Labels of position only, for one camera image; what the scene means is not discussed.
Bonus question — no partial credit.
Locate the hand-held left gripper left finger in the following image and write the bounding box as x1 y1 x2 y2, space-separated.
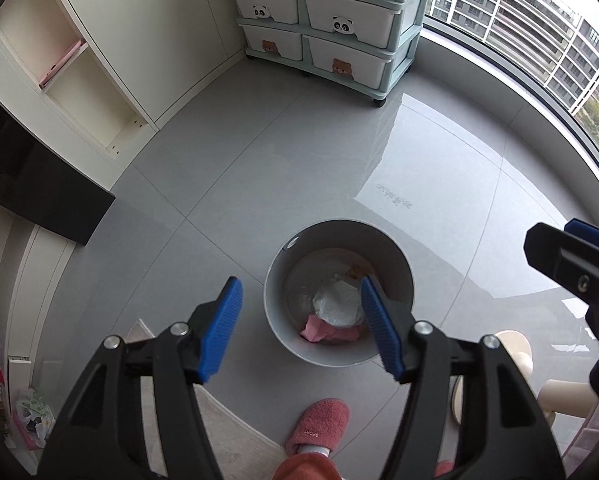
38 276 244 480

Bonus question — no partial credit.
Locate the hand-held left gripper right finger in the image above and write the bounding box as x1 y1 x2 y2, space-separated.
359 275 566 480

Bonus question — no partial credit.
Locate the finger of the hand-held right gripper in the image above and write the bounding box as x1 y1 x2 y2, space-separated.
523 218 599 406

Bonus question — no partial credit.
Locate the grey round waste bin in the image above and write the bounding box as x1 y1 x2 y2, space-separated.
264 219 414 367

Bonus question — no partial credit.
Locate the pink crumpled paper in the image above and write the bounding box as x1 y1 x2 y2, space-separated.
299 312 363 345

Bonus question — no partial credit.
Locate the beige rug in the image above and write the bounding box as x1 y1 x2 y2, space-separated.
127 317 290 480

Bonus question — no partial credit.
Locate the cream chair base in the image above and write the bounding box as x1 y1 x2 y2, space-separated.
449 330 599 426

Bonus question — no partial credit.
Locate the person's leg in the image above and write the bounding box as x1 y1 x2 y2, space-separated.
274 442 341 480

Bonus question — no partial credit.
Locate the white green plastic bag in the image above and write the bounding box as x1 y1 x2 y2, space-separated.
12 387 55 448

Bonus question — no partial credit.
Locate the apartment building outside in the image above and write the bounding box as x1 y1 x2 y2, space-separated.
427 0 599 113

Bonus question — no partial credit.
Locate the green drawer cabinet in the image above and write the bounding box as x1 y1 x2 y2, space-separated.
224 0 434 108

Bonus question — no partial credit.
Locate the white open shelf unit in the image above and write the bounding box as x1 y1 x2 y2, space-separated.
0 0 160 161

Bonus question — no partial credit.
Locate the white drawer bear sticker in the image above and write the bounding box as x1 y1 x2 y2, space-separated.
307 35 393 86
242 25 303 61

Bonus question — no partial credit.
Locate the pink book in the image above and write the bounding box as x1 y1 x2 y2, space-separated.
40 41 89 88

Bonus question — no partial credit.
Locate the white drawer panda sticker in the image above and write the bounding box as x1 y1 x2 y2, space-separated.
231 0 299 25
302 0 397 37

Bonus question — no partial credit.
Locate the black window frame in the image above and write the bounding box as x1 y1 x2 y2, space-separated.
419 12 599 201

